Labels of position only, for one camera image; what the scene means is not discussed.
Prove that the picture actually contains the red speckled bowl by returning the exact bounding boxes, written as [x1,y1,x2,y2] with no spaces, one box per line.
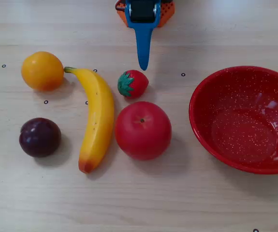
[189,65,278,175]

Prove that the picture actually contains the orange robot base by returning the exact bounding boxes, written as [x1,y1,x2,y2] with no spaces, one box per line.
[115,0,176,28]

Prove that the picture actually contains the red apple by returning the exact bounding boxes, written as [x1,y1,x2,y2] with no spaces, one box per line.
[114,101,173,161]

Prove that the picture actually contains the orange round fruit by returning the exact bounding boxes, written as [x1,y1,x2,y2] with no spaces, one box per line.
[21,51,64,92]

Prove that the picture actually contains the red strawberry green leaves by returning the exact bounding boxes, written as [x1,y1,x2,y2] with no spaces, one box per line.
[117,69,149,99]

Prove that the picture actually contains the blue gripper body black servo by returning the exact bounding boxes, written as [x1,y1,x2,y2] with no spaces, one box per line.
[125,0,162,29]

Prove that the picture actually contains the yellow banana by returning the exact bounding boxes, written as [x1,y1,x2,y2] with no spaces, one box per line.
[63,66,115,174]

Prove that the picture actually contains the dark purple plum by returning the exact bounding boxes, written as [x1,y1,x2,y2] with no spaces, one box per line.
[19,117,62,158]

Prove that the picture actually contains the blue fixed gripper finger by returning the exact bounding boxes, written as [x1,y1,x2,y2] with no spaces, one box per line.
[134,28,154,71]

